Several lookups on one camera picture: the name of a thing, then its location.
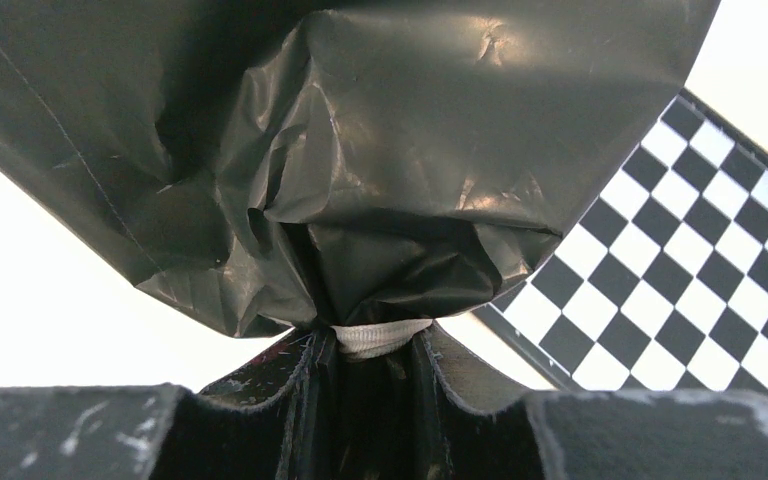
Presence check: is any flower bouquet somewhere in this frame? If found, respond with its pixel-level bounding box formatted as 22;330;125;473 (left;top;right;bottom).
0;0;722;339

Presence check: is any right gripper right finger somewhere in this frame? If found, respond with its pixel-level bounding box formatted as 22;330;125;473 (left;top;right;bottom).
411;327;768;479

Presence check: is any white ribbon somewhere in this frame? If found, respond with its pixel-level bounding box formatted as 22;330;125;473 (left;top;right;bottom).
332;319;433;361

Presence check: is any black white checkerboard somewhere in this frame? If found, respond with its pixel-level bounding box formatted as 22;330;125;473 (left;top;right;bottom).
476;91;768;397

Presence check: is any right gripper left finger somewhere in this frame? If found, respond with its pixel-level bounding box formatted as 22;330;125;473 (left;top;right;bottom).
0;331;331;479

